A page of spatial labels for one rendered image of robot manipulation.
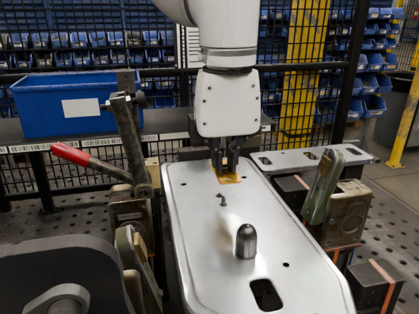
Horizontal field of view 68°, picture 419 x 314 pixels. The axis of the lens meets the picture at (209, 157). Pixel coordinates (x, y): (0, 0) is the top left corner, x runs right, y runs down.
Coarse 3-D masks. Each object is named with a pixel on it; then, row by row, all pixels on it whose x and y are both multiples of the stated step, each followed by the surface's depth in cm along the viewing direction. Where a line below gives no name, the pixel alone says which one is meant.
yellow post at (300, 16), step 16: (304, 0) 102; (320, 0) 103; (320, 16) 105; (304, 32) 106; (320, 32) 107; (288, 48) 116; (304, 48) 108; (320, 48) 110; (288, 80) 118; (304, 80) 114; (304, 96) 116; (288, 112) 121; (288, 128) 122; (304, 144) 126
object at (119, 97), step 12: (120, 96) 44; (144, 96) 45; (108, 108) 44; (120, 108) 44; (144, 108) 46; (120, 120) 44; (132, 120) 48; (120, 132) 45; (132, 132) 46; (132, 144) 46; (132, 156) 47; (132, 168) 48; (144, 168) 49; (144, 180) 49
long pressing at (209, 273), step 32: (192, 192) 61; (224, 192) 61; (256, 192) 61; (192, 224) 52; (224, 224) 52; (256, 224) 52; (288, 224) 52; (192, 256) 45; (224, 256) 45; (256, 256) 45; (288, 256) 45; (320, 256) 45; (192, 288) 40; (224, 288) 40; (288, 288) 40; (320, 288) 40
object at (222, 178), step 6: (210, 162) 57; (228, 168) 53; (216, 174) 53; (222, 174) 53; (228, 174) 53; (234, 174) 53; (222, 180) 51; (228, 180) 51; (234, 180) 51; (240, 180) 51
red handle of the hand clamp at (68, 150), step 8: (56, 144) 45; (64, 144) 46; (56, 152) 45; (64, 152) 45; (72, 152) 46; (80, 152) 47; (72, 160) 46; (80, 160) 46; (88, 160) 47; (96, 160) 48; (96, 168) 48; (104, 168) 48; (112, 168) 49; (112, 176) 49; (120, 176) 49; (128, 176) 50
